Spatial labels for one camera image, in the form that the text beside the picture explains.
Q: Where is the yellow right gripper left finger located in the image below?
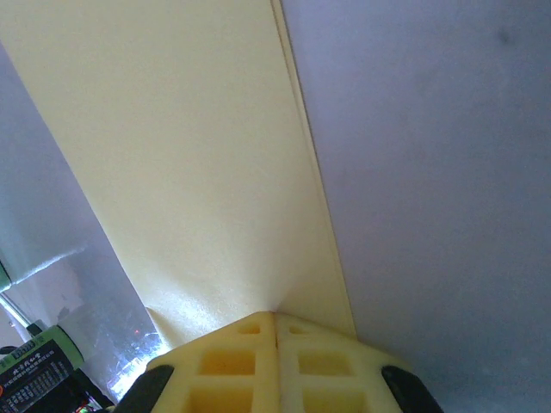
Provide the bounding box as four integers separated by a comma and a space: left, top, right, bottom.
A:
115, 311, 282, 413

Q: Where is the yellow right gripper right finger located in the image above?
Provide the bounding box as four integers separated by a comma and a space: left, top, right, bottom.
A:
275, 313, 445, 413

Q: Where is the yellow paper sheet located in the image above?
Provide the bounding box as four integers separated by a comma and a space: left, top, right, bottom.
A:
0, 0, 359, 352

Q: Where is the green can with label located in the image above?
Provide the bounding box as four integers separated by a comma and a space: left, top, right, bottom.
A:
0, 324, 87, 413

